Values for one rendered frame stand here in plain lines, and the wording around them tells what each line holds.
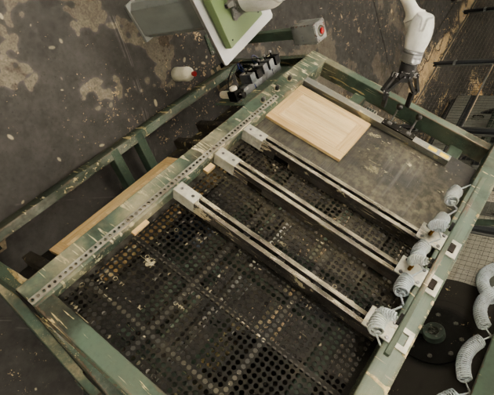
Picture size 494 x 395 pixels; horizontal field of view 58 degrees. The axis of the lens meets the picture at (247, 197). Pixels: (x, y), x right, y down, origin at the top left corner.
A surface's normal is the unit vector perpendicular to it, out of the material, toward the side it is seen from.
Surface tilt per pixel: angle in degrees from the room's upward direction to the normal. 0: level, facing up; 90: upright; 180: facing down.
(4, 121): 0
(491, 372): 90
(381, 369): 59
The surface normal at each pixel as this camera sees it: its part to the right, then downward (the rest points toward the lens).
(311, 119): 0.12, -0.60
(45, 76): 0.74, 0.15
